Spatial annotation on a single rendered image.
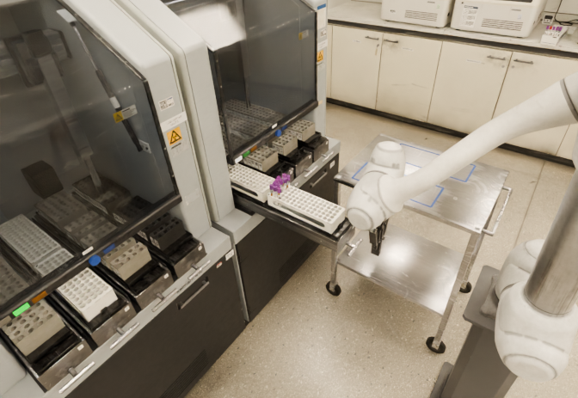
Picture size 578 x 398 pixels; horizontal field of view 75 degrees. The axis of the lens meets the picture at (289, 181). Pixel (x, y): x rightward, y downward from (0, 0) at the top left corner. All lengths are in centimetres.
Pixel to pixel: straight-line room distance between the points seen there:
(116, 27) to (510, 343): 134
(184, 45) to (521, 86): 269
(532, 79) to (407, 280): 198
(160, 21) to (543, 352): 136
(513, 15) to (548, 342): 255
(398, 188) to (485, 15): 249
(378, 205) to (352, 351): 119
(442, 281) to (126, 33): 168
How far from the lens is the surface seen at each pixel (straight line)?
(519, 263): 126
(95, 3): 134
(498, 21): 332
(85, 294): 132
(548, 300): 107
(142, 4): 137
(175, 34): 128
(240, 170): 162
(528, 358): 112
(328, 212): 139
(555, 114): 97
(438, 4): 339
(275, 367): 200
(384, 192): 97
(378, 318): 216
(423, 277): 200
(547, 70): 336
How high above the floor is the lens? 179
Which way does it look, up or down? 37 degrees down
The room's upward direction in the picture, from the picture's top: 3 degrees counter-clockwise
